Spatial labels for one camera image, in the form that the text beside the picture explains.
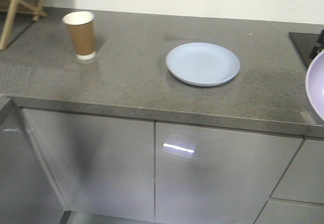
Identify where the purple plastic bowl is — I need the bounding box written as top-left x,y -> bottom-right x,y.
305,51 -> 323,120

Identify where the light blue plate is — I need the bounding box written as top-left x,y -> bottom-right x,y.
166,43 -> 240,87

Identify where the brown paper cup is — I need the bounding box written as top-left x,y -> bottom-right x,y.
62,11 -> 96,60

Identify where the grey cabinet door right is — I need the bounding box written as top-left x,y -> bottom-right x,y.
155,123 -> 302,223

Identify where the grey cabinet door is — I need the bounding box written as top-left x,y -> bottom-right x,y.
23,109 -> 154,221
155,123 -> 302,223

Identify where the grey cabinet door left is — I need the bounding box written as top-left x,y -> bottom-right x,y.
23,109 -> 154,221

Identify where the black induction cooktop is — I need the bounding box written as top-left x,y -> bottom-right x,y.
289,30 -> 323,69

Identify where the grey drawer front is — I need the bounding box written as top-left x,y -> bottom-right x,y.
271,139 -> 323,204

